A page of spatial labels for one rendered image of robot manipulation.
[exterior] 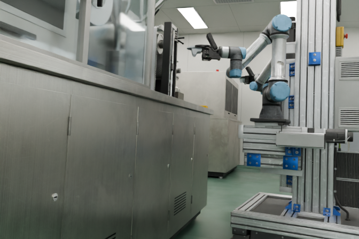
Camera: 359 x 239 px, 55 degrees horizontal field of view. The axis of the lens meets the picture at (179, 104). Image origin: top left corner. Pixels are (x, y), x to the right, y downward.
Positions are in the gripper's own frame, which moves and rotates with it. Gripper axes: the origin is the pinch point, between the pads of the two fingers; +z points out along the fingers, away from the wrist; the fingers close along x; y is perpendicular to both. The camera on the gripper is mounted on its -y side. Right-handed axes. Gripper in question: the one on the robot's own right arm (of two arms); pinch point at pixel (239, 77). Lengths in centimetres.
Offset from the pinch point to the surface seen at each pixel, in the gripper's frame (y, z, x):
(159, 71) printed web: -5, -7, -98
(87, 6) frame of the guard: -16, -104, -199
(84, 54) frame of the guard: 0, -104, -202
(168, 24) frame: -34, -32, -108
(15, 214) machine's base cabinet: 42, -123, -231
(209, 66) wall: -49, 304, 267
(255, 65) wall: -42, 225, 318
